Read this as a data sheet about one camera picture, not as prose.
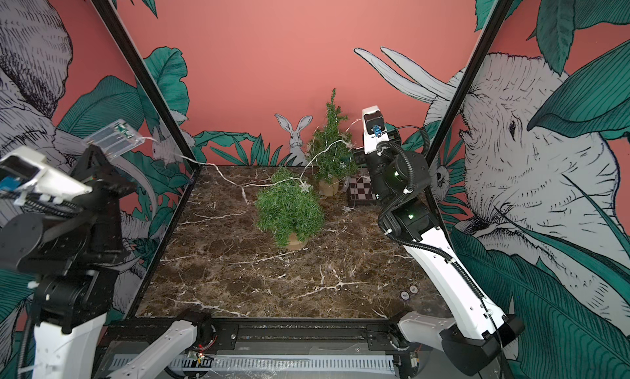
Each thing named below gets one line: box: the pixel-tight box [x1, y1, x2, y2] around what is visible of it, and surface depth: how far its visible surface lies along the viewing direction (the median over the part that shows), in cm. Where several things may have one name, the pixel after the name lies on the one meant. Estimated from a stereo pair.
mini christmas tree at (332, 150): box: [304, 87, 359, 197], surface depth 88 cm
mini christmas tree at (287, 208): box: [255, 166, 325, 251], surface depth 76 cm
